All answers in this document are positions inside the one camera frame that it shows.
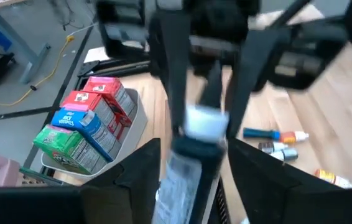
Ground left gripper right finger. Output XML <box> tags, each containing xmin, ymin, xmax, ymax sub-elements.
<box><xmin>227</xmin><ymin>138</ymin><xmax>352</xmax><ymax>224</ymax></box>

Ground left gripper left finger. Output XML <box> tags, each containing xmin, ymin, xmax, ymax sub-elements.
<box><xmin>81</xmin><ymin>138</ymin><xmax>162</xmax><ymax>224</ymax></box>

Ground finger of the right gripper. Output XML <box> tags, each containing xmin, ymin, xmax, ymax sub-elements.
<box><xmin>155</xmin><ymin>9</ymin><xmax>195</xmax><ymax>138</ymax></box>
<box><xmin>225</xmin><ymin>27</ymin><xmax>281</xmax><ymax>140</ymax></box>

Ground brown small dropper bottle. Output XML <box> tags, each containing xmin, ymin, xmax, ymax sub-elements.
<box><xmin>257</xmin><ymin>141</ymin><xmax>289</xmax><ymax>154</ymax></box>

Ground black plastic lattice basket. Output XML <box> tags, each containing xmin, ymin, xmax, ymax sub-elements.
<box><xmin>208</xmin><ymin>177</ymin><xmax>233</xmax><ymax>224</ymax></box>

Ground red Froot Loops cereal box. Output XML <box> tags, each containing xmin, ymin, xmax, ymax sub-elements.
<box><xmin>60</xmin><ymin>90</ymin><xmax>126</xmax><ymax>142</ymax></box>
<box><xmin>81</xmin><ymin>76</ymin><xmax>137</xmax><ymax>127</ymax></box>

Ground green cereal box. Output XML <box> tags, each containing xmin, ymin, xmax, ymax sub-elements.
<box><xmin>32</xmin><ymin>124</ymin><xmax>108</xmax><ymax>175</ymax></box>

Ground blue Rice Krispies cereal box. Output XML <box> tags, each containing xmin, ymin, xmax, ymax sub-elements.
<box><xmin>50</xmin><ymin>107</ymin><xmax>123</xmax><ymax>162</ymax></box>

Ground white plastic bin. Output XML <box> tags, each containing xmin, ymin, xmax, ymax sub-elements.
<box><xmin>40</xmin><ymin>88</ymin><xmax>149</xmax><ymax>185</ymax></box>

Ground orange small dropper bottle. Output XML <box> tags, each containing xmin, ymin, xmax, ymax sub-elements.
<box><xmin>279</xmin><ymin>131</ymin><xmax>310</xmax><ymax>144</ymax></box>

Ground yellow small dropper bottle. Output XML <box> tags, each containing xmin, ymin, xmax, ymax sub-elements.
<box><xmin>315</xmin><ymin>168</ymin><xmax>352</xmax><ymax>190</ymax></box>

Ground wooden desk grey legs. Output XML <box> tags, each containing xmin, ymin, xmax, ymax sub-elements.
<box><xmin>0</xmin><ymin>0</ymin><xmax>52</xmax><ymax>84</ymax></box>

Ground yellow extension cable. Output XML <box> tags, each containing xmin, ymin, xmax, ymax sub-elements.
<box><xmin>0</xmin><ymin>34</ymin><xmax>76</xmax><ymax>107</ymax></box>

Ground black cable bundle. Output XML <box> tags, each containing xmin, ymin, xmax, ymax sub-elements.
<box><xmin>47</xmin><ymin>0</ymin><xmax>82</xmax><ymax>31</ymax></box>

